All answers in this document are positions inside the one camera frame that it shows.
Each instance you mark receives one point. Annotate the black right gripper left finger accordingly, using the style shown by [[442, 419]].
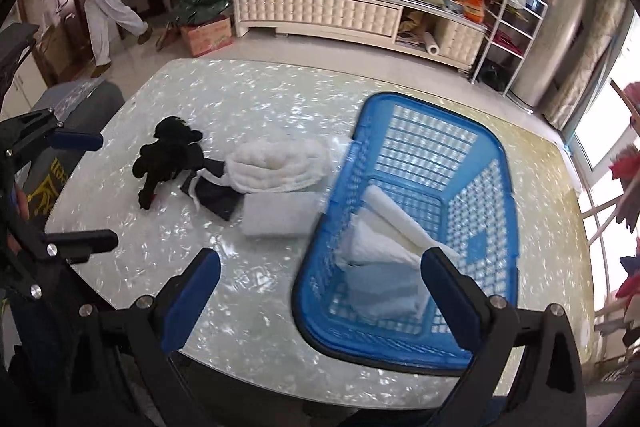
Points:
[[183, 298]]

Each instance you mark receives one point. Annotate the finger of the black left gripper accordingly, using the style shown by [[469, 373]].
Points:
[[78, 247], [61, 139]]

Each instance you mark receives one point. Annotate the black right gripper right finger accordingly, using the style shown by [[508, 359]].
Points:
[[464, 306]]

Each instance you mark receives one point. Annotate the light blue cloth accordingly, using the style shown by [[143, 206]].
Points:
[[386, 291]]

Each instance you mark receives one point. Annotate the black plush toy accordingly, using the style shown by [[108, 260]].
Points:
[[176, 149]]

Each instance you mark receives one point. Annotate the blue plastic basket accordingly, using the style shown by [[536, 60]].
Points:
[[415, 176]]

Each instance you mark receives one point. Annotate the white fluffy blanket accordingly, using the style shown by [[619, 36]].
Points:
[[264, 166]]

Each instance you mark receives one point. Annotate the grey queen print clothing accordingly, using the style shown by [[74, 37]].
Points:
[[83, 107]]

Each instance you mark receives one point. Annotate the dark grey fuzzy cloth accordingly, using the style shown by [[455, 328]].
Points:
[[203, 189]]

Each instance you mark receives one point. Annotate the white folded towel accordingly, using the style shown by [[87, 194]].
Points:
[[380, 231]]

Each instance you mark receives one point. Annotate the person in white clothes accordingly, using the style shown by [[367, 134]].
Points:
[[98, 14]]

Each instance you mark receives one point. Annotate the clothes drying rack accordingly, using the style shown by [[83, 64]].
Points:
[[626, 168]]

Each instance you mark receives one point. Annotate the white foam block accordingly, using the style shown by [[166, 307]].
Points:
[[291, 214]]

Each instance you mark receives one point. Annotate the red cardboard box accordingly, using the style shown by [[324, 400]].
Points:
[[209, 37]]

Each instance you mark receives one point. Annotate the white paper roll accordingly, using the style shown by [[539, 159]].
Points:
[[430, 44]]

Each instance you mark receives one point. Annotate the cream tufted TV cabinet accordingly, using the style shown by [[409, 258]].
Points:
[[392, 25]]

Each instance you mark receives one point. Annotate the orange snack bag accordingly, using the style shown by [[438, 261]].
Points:
[[474, 10]]

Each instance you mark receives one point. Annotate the white metal shelf rack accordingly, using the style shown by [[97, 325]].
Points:
[[512, 27]]

